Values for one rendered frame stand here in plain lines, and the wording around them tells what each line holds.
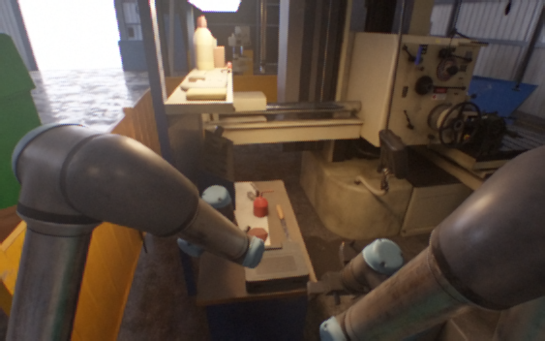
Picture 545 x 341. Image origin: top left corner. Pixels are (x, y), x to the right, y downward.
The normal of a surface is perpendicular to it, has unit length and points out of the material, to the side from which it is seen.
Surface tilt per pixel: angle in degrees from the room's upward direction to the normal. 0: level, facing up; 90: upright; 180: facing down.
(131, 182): 61
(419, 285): 87
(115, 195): 76
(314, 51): 90
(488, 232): 66
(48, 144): 34
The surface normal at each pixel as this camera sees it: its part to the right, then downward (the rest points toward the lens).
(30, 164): -0.35, -0.10
